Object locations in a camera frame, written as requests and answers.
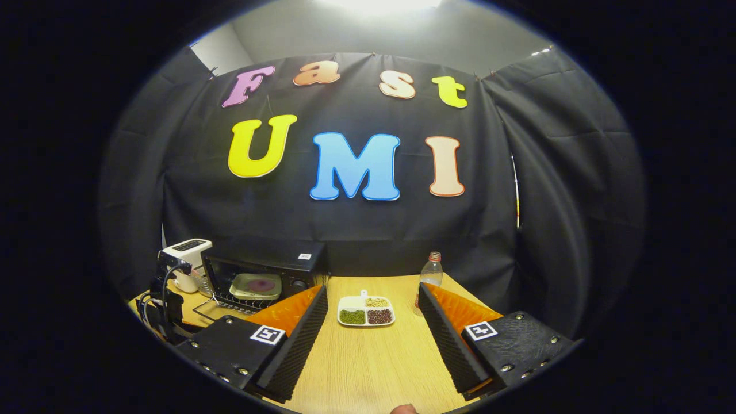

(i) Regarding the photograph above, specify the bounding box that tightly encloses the black backdrop cloth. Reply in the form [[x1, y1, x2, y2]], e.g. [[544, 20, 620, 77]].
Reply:
[[98, 46, 647, 340]]

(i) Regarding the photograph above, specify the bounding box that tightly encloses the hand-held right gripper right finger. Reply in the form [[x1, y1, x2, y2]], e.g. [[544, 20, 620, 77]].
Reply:
[[419, 283, 581, 401]]

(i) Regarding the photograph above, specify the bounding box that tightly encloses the white toaster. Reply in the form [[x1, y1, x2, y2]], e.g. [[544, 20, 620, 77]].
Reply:
[[158, 238, 214, 294]]

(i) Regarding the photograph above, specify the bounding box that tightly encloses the large ceiling light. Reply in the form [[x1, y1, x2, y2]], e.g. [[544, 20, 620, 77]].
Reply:
[[319, 0, 444, 16]]

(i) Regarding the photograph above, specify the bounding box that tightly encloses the pale green food tray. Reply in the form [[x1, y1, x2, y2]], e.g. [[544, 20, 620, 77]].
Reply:
[[229, 273, 283, 301]]

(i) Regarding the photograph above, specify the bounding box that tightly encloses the white divided dish with beans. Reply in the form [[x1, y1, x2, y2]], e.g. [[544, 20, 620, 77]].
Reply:
[[337, 290, 396, 328]]

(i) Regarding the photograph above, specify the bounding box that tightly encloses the black electric oven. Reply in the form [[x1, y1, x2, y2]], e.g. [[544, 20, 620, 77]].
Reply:
[[193, 241, 329, 324]]

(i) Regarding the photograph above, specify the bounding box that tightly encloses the wire oven rack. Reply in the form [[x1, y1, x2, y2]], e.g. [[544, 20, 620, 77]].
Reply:
[[213, 290, 274, 316]]

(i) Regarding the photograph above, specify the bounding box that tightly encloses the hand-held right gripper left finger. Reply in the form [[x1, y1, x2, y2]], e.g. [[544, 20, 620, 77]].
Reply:
[[175, 286, 328, 403]]

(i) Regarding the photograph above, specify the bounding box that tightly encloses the clear bottle with red label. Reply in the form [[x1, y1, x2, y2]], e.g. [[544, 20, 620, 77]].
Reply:
[[413, 251, 444, 317]]

